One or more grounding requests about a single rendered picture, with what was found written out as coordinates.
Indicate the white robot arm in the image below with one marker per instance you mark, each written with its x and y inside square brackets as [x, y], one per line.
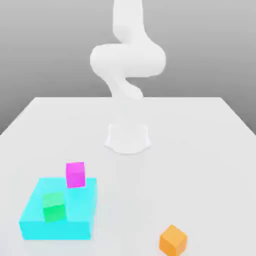
[128, 60]

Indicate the small orange cube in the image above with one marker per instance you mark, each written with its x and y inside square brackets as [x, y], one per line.
[172, 240]

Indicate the large cyan box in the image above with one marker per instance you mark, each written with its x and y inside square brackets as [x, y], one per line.
[80, 208]

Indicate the small green cube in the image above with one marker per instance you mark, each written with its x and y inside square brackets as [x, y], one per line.
[54, 210]

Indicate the small magenta cube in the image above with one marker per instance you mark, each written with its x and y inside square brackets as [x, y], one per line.
[75, 176]

